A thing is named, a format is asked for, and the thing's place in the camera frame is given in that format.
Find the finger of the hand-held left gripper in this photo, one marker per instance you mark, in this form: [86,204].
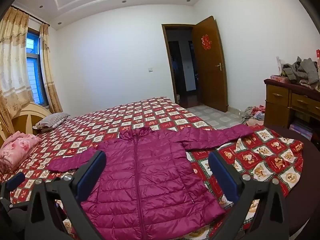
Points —
[15,181]

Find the pink folded blanket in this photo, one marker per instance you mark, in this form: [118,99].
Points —
[17,150]

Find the red paper door decoration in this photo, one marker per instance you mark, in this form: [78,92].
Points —
[206,41]

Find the dark maroon bed frame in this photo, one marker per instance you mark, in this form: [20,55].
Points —
[307,180]

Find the striped grey pillow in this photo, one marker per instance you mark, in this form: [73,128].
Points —
[50,121]

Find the pink box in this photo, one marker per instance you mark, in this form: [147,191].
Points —
[278,78]

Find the window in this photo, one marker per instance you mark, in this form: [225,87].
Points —
[33,67]

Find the brown wooden door frame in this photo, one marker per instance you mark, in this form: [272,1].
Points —
[166,55]

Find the narrow beige floral curtain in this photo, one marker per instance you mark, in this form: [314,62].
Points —
[50,75]

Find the pile of grey clothes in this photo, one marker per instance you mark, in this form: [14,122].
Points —
[302,71]

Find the brown wooden desk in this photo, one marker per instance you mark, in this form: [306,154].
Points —
[277,105]

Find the dark curtain rod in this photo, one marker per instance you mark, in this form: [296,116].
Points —
[32,17]

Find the brown wooden door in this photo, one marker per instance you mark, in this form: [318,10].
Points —
[210,85]

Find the white card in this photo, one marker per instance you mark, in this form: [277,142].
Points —
[279,63]

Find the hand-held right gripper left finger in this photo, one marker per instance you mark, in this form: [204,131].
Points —
[91,177]

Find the purple box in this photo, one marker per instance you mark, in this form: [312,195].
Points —
[301,130]

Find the beige wooden headboard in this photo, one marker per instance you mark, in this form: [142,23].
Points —
[22,116]

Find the red box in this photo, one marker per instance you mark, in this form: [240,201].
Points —
[318,58]

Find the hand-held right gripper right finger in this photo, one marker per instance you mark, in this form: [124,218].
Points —
[222,180]

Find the bed with red patterned sheet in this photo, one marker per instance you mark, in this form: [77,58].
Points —
[150,115]

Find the wide beige floral curtain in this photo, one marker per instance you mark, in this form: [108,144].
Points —
[12,55]

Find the magenta puffer jacket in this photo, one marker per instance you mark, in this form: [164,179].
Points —
[150,175]

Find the pile of clothes on floor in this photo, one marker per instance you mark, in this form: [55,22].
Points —
[252,116]

